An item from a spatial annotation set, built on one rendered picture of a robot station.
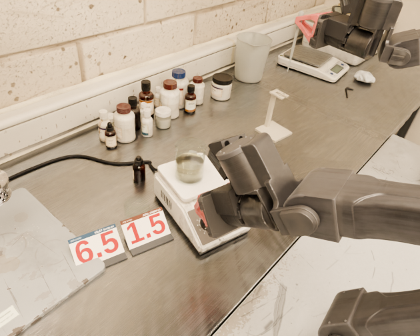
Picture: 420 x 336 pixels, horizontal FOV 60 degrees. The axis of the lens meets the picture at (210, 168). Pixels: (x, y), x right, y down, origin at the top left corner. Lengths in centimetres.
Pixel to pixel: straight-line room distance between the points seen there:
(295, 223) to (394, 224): 10
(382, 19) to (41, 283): 82
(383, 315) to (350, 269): 30
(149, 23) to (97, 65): 21
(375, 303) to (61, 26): 86
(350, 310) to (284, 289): 21
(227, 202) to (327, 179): 15
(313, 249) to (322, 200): 40
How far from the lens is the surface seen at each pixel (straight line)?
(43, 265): 74
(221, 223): 55
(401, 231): 42
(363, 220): 41
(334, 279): 77
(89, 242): 73
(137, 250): 74
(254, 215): 48
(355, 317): 53
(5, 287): 74
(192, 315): 67
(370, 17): 86
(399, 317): 50
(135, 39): 114
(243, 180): 45
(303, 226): 42
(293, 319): 70
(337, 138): 117
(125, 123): 97
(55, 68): 102
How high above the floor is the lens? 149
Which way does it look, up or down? 39 degrees down
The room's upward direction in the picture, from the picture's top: 7 degrees clockwise
